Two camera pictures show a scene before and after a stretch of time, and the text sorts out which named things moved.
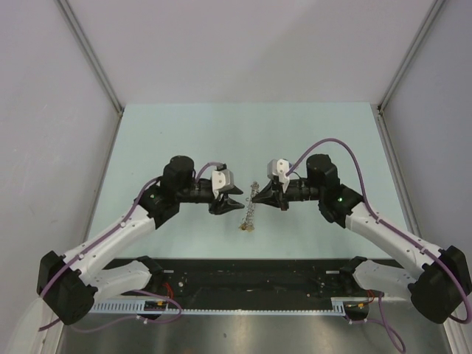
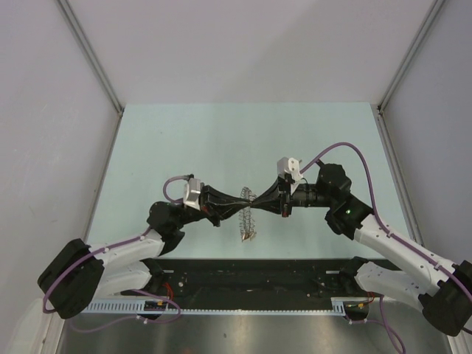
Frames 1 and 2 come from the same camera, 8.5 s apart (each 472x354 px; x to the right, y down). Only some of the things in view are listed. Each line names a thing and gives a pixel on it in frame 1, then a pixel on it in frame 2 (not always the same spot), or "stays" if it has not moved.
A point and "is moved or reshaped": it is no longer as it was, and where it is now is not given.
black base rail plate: (302, 285) stays
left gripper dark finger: (235, 190) to (223, 198)
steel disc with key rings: (248, 224) is moved or reshaped
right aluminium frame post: (378, 108) stays
